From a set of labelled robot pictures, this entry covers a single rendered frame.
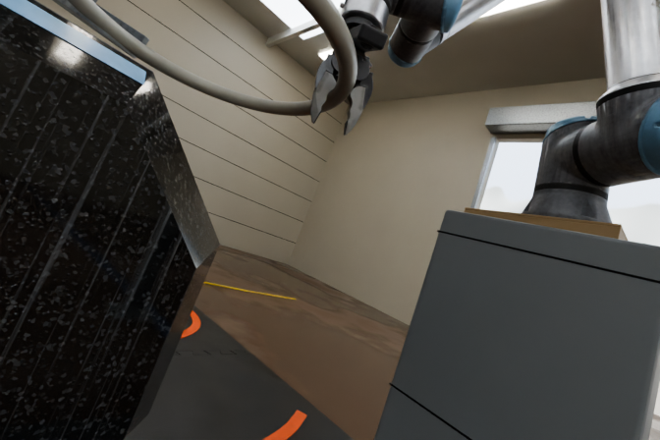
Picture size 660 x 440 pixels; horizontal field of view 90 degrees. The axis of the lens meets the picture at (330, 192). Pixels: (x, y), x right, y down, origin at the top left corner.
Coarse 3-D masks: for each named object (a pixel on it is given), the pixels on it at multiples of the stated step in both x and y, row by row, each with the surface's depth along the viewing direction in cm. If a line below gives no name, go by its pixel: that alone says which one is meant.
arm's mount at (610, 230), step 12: (492, 216) 79; (504, 216) 77; (516, 216) 75; (528, 216) 74; (540, 216) 72; (564, 228) 68; (576, 228) 67; (588, 228) 66; (600, 228) 64; (612, 228) 63
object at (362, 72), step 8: (352, 24) 61; (360, 24) 60; (368, 24) 60; (360, 56) 60; (336, 64) 58; (360, 64) 60; (368, 64) 60; (336, 72) 60; (360, 72) 59; (368, 72) 60; (336, 80) 62; (360, 80) 59
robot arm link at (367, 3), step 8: (352, 0) 61; (360, 0) 60; (368, 0) 60; (376, 0) 60; (344, 8) 62; (352, 8) 60; (360, 8) 59; (368, 8) 60; (376, 8) 60; (384, 8) 61; (344, 16) 62; (352, 16) 61; (360, 16) 60; (368, 16) 60; (376, 16) 60; (384, 16) 62; (376, 24) 61; (384, 24) 62
